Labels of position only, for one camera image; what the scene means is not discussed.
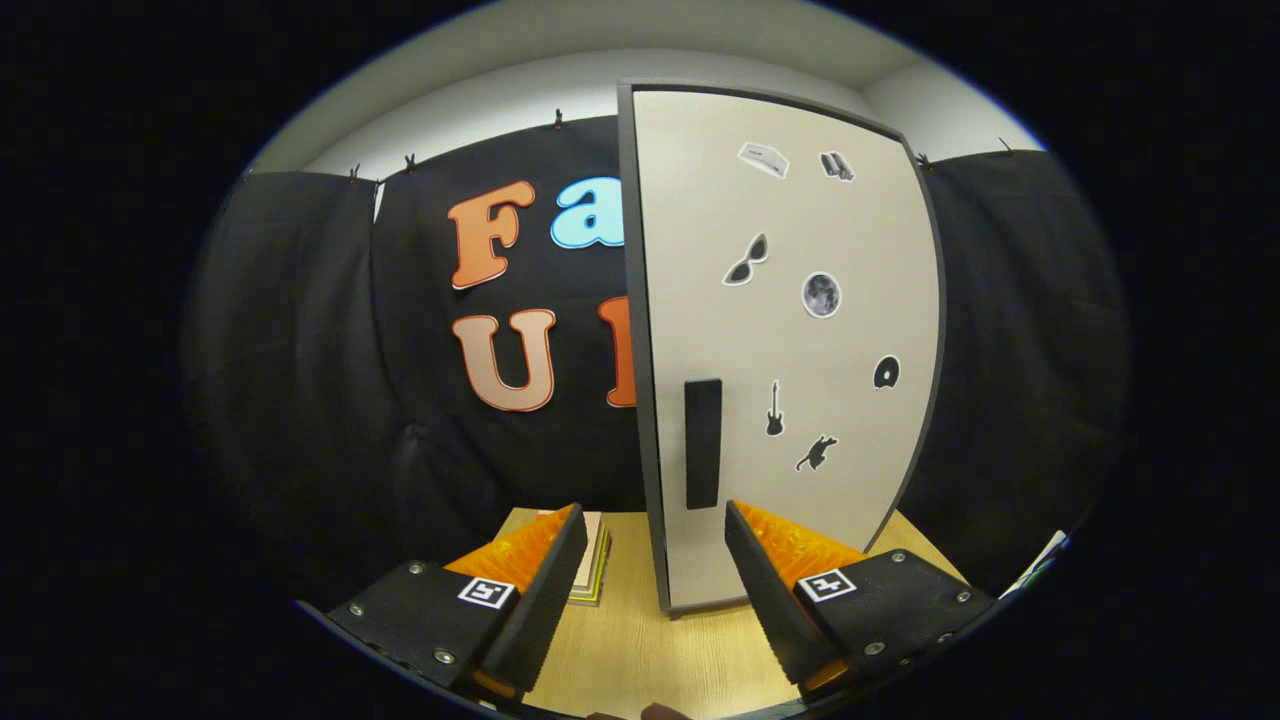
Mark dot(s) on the white paper sheet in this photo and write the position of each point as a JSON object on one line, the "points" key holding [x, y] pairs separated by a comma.
{"points": [[1035, 565]]}

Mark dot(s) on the black backdrop cloth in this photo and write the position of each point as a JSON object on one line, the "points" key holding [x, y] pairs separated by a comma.
{"points": [[300, 400]]}

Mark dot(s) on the dark grey shoe cabinet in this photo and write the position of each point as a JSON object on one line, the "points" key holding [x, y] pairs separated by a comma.
{"points": [[646, 400]]}

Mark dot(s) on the stack of books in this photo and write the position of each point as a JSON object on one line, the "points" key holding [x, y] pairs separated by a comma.
{"points": [[595, 570]]}

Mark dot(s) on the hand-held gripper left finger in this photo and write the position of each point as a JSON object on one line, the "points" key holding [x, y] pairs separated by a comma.
{"points": [[545, 600]]}

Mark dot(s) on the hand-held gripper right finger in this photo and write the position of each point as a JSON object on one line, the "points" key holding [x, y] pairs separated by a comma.
{"points": [[770, 600]]}

